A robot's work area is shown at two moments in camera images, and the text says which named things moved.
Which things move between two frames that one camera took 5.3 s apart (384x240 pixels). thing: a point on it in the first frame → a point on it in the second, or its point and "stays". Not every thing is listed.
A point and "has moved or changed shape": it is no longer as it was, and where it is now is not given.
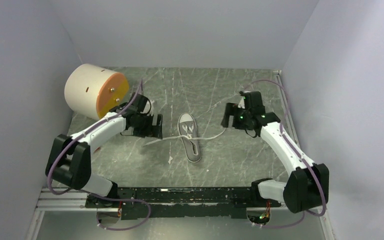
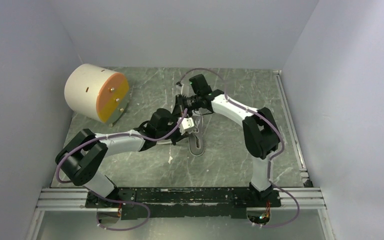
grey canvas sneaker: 187,124 has moved or changed shape
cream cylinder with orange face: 93,90 stays
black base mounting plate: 181,203 stays
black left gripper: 154,130 → 179,136
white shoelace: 189,136 → 196,124
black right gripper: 230,110 → 179,101
